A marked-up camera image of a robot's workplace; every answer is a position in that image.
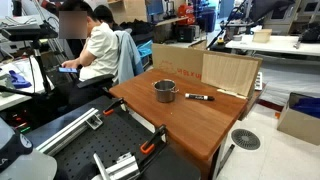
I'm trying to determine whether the blue jacket on chair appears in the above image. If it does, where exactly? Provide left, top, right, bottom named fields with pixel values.
left=114, top=29, right=145, bottom=85

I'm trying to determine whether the black camera stand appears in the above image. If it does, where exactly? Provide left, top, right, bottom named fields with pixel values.
left=0, top=39, right=54, bottom=100

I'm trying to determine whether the red Coca-Cola item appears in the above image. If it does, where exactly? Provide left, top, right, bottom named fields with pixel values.
left=176, top=3, right=197, bottom=26

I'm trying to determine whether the large brown cardboard sheet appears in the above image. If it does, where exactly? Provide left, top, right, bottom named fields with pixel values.
left=151, top=43, right=264, bottom=84

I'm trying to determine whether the blue-screen smartphone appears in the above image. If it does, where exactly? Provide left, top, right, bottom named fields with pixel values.
left=58, top=67, right=79, bottom=74

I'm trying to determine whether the black controller box with lights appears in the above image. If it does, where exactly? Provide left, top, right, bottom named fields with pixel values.
left=0, top=108, right=38, bottom=134

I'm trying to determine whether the black marker with white ends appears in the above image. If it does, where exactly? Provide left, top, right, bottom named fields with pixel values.
left=184, top=92, right=216, bottom=102

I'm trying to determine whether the long aluminium rail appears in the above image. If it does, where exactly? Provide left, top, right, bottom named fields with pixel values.
left=35, top=107, right=104, bottom=157

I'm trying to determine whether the black bag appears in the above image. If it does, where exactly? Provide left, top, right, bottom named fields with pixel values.
left=298, top=22, right=320, bottom=44

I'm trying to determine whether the blue cloth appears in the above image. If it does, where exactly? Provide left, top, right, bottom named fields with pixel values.
left=8, top=69, right=33, bottom=90

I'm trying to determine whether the black perforated breadboard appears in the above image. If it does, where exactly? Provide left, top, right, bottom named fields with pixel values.
left=53, top=108, right=202, bottom=180

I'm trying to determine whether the dark-haired person behind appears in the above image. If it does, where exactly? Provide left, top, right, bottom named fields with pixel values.
left=93, top=4, right=124, bottom=33

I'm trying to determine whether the black camera on stand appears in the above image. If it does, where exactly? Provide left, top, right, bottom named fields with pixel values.
left=0, top=22, right=59, bottom=43

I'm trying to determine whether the person in white shirt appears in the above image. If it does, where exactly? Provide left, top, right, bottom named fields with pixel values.
left=51, top=1, right=120, bottom=111

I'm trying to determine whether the small wooden box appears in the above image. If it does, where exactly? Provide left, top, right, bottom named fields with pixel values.
left=252, top=28, right=273, bottom=44

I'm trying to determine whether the teal plastic basket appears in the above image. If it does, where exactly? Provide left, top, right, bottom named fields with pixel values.
left=137, top=39, right=154, bottom=60

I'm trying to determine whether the light wooden panel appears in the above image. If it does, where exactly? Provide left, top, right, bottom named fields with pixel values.
left=201, top=52, right=260, bottom=100

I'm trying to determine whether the round floor drain grate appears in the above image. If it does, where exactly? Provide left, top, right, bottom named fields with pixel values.
left=230, top=128, right=262, bottom=151

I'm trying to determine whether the white desk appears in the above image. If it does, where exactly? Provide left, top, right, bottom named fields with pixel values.
left=0, top=56, right=55, bottom=112

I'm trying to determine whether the short aluminium rail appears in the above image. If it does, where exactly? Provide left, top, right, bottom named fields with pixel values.
left=91, top=151, right=141, bottom=180

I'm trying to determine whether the metal table leg frame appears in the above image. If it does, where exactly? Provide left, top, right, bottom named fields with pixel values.
left=213, top=143, right=236, bottom=180

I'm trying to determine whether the small steel pot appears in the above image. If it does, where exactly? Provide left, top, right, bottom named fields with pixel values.
left=152, top=79, right=180, bottom=104

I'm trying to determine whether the open cardboard box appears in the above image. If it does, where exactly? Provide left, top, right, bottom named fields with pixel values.
left=276, top=92, right=320, bottom=147

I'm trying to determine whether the black orange bar clamp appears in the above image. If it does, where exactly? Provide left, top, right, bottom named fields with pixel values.
left=139, top=124, right=168, bottom=168
left=102, top=97, right=129, bottom=117

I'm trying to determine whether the blue storage bin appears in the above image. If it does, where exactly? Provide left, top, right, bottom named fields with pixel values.
left=196, top=8, right=218, bottom=33

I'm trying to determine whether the blue fabric in box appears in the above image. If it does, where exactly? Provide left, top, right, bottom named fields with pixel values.
left=291, top=97, right=320, bottom=120

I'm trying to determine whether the black office chair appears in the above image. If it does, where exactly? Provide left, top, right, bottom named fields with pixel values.
left=75, top=73, right=116, bottom=101

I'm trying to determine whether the black equipment box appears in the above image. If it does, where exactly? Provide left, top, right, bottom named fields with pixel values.
left=175, top=24, right=201, bottom=44

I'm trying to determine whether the white work table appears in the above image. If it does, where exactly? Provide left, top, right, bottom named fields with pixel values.
left=225, top=34, right=320, bottom=58

